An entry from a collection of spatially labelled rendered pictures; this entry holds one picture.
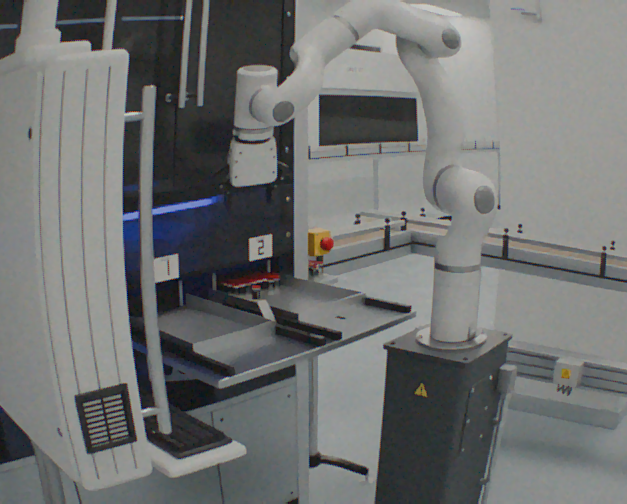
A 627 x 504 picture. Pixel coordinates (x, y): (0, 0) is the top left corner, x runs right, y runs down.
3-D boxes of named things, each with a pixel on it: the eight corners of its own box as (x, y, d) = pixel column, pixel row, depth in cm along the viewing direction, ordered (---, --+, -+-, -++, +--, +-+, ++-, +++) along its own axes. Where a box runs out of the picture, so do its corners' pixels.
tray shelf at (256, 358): (104, 333, 181) (103, 326, 181) (285, 287, 232) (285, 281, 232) (219, 388, 150) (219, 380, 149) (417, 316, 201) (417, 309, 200)
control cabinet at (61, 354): (-9, 403, 139) (-34, 71, 123) (49, 390, 153) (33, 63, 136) (82, 499, 105) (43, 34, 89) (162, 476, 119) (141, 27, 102)
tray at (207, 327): (117, 323, 184) (115, 310, 184) (187, 305, 203) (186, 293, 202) (194, 358, 162) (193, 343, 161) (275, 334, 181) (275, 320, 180)
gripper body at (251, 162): (235, 141, 150) (232, 190, 155) (282, 135, 154) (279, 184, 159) (224, 129, 156) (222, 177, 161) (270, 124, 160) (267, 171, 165)
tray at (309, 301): (208, 300, 209) (207, 288, 208) (274, 283, 228) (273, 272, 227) (298, 327, 187) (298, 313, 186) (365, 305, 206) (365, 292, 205)
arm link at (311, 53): (384, 52, 149) (280, 139, 145) (340, 37, 161) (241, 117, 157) (367, 24, 143) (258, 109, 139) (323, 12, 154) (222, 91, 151)
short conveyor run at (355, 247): (286, 291, 234) (285, 240, 231) (250, 282, 244) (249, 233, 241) (414, 255, 284) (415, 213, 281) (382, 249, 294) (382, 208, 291)
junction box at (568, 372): (551, 382, 245) (555, 361, 243) (556, 378, 248) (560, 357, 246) (576, 387, 237) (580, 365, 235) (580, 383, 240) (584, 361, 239)
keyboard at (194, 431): (82, 393, 152) (80, 384, 152) (126, 383, 162) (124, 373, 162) (179, 460, 125) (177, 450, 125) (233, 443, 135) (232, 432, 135)
